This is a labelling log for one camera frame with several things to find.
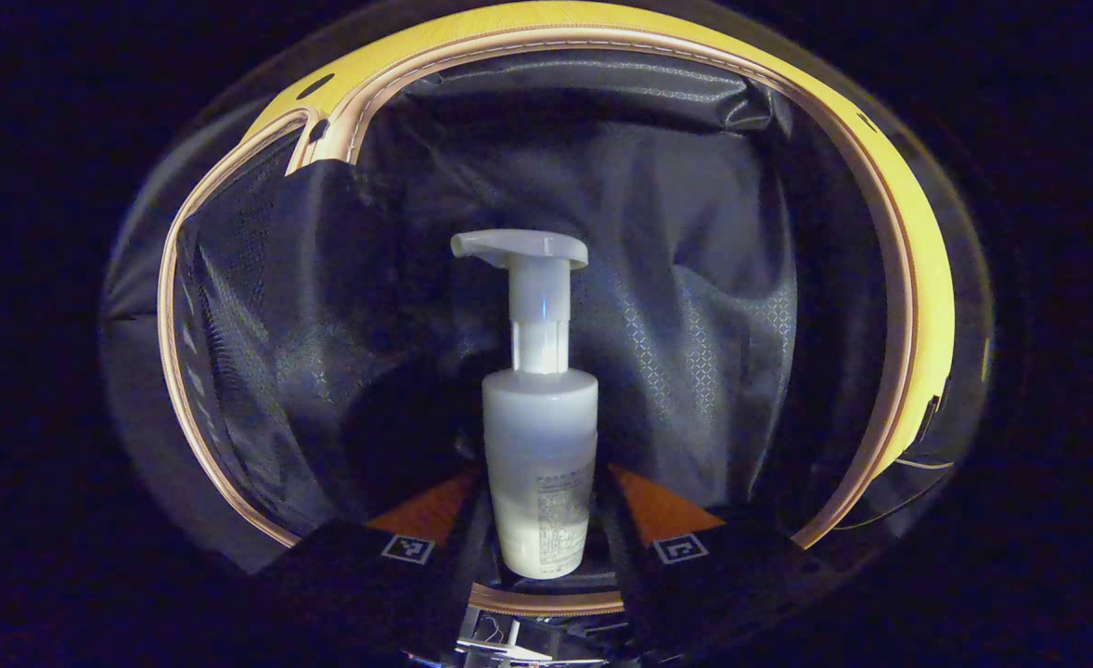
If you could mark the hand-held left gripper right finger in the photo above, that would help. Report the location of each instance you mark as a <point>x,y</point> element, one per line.
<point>695,594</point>

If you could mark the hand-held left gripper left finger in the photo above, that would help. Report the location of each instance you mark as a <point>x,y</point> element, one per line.
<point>370,584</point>

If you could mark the white pump bottle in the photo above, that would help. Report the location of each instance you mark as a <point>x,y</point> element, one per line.
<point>539,436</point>

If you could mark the pink suitcase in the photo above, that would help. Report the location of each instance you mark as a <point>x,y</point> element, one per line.
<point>695,232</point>

